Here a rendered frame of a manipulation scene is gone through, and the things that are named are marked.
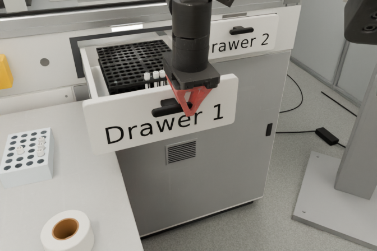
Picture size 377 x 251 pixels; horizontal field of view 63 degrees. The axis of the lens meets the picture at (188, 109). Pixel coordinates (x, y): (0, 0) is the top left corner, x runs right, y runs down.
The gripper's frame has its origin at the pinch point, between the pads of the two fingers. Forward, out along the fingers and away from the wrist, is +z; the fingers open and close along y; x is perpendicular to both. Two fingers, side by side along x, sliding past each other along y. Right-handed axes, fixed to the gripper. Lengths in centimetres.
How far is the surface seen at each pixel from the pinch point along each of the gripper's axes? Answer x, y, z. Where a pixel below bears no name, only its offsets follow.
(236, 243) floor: -31, 19, 91
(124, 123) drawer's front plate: 11.1, 2.6, 2.4
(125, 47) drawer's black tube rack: 5.1, 32.2, 1.7
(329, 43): -167, 131, 65
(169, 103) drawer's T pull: 3.2, 1.2, -1.3
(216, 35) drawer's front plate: -21.5, 35.0, 2.7
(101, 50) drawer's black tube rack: 11.2, 32.8, 1.8
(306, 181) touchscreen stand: -80, 36, 88
